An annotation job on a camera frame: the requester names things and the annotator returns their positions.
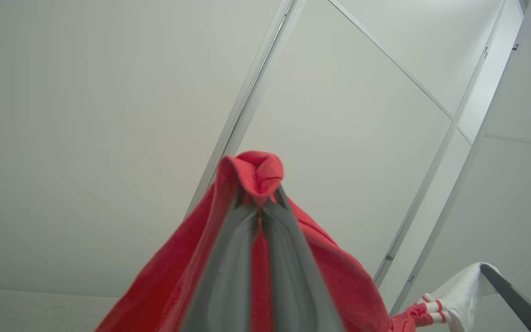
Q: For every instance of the white metal door frame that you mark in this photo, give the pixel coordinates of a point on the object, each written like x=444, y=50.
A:
x=412, y=207

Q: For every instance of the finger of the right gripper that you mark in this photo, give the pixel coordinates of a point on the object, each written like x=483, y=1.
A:
x=523, y=306

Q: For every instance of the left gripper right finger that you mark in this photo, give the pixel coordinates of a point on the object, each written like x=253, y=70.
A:
x=293, y=286

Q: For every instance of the red Bulls basketball jersey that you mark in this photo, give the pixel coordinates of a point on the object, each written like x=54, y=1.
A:
x=168, y=286

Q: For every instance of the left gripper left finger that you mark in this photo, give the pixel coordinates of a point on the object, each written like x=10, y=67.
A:
x=224, y=295

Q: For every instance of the grey metal partition post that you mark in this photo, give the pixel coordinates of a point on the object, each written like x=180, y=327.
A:
x=249, y=92

